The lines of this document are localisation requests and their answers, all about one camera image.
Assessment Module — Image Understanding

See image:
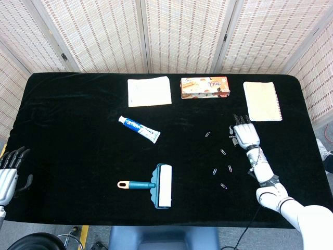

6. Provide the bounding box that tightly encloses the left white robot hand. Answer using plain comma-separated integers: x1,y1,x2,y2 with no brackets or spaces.
0,146,34,207

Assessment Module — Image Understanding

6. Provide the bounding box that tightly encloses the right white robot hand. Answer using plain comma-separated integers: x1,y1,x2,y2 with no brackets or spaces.
228,113,261,151

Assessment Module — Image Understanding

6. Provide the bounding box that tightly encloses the cream paper pad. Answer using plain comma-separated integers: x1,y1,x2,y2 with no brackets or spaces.
127,76,173,108

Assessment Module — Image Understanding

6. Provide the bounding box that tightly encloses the cream spiral notebook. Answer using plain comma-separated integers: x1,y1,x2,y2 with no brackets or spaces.
242,81,284,122

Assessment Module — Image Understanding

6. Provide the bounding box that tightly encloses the orange snack box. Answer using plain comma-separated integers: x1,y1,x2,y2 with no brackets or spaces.
180,76,232,100

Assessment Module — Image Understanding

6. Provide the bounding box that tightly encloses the black round stool seat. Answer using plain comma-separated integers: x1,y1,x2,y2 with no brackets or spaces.
7,232,67,250

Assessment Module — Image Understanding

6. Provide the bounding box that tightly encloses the white sneaker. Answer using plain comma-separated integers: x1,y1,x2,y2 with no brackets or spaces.
316,139,333,175

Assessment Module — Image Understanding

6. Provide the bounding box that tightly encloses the black velvet tablecloth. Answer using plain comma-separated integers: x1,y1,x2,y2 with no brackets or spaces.
4,72,329,230

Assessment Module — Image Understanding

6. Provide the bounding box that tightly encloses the teal lint roller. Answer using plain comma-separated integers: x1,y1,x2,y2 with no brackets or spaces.
117,163,173,210

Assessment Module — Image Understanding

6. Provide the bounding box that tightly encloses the blue white toothpaste tube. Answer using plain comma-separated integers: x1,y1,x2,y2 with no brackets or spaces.
118,115,161,144

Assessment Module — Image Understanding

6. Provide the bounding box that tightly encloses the blue padded seat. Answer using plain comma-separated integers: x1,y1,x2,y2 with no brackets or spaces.
108,225,221,250

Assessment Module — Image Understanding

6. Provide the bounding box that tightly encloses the woven folding screen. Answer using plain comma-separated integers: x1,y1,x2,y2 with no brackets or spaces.
0,0,333,143

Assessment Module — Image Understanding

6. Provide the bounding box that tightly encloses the red cable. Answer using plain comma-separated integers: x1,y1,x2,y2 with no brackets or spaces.
323,123,333,143

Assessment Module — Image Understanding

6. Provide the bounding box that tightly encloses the chrome stool ring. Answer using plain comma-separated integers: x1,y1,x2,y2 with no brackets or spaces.
56,226,84,250

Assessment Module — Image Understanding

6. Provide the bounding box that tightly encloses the black cable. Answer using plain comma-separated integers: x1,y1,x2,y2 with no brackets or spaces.
221,205,262,250

